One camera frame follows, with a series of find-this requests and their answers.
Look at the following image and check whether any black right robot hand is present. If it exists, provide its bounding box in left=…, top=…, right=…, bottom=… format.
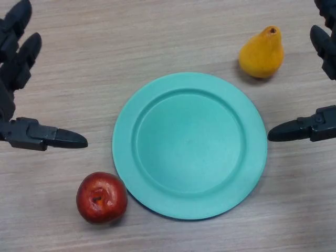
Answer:
left=267, top=0, right=336, bottom=143

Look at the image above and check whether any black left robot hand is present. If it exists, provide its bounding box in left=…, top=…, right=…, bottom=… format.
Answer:
left=0, top=0, right=89, bottom=152

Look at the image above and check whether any red apple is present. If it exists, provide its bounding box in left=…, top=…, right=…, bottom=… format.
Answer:
left=76, top=172, right=129, bottom=225

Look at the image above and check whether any yellow pear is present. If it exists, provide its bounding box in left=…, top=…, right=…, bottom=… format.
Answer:
left=238, top=25, right=285, bottom=79

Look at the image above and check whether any green round plate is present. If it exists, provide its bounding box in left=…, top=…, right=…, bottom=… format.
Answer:
left=112, top=72, right=268, bottom=221

